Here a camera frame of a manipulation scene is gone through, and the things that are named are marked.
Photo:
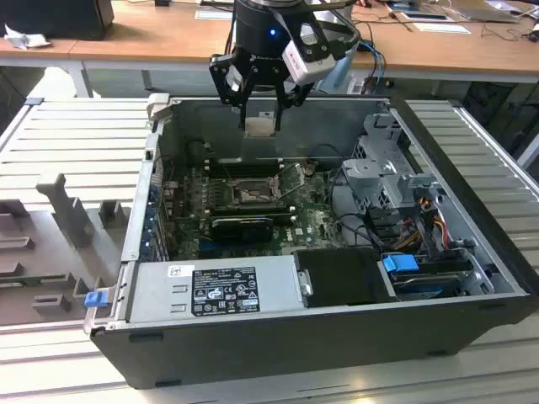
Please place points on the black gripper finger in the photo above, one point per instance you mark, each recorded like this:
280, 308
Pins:
221, 80
279, 113

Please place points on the silver CPU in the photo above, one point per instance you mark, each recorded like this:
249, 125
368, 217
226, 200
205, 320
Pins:
259, 127

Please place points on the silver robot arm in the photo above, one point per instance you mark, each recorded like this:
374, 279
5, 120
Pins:
339, 73

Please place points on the black RAM slot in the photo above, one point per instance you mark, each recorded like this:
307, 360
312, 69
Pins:
284, 220
261, 205
261, 208
252, 170
252, 174
252, 161
252, 166
261, 211

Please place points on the CPU socket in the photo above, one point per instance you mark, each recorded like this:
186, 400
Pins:
248, 191

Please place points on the blue expansion slot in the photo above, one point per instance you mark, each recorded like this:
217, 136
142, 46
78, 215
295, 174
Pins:
209, 244

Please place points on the round coin battery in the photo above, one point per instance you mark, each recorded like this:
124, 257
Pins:
310, 169

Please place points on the wooden desk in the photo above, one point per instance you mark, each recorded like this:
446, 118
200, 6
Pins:
168, 33

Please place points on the white label tag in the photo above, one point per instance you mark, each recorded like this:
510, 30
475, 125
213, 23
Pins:
356, 87

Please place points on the green motherboard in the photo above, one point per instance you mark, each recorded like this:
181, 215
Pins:
303, 219

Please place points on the metal drive cage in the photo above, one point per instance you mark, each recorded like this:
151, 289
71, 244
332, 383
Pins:
379, 177

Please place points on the black graphics card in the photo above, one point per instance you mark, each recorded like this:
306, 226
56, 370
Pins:
240, 229

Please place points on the black plastic shroud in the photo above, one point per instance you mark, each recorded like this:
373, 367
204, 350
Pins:
341, 278

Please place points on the black box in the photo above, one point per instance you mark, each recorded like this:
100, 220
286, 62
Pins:
54, 17

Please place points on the blue disk carrier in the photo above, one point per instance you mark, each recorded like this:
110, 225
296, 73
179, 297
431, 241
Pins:
400, 264

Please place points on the crumpled white paper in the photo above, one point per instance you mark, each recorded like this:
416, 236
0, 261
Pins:
25, 40

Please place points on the silver power supply unit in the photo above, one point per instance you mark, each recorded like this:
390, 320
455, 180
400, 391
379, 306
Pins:
160, 294

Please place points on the grey laptop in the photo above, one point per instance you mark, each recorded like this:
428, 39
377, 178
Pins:
484, 10

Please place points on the black PC case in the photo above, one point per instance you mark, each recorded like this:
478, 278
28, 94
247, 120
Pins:
295, 345

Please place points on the grey parts rack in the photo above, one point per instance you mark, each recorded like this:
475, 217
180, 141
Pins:
63, 252

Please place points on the blue case latch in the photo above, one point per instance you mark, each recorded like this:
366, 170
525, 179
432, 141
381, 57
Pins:
94, 300

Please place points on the green RAM stick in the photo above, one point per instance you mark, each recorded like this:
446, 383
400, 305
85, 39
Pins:
25, 281

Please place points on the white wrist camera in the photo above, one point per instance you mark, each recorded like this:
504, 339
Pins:
309, 63

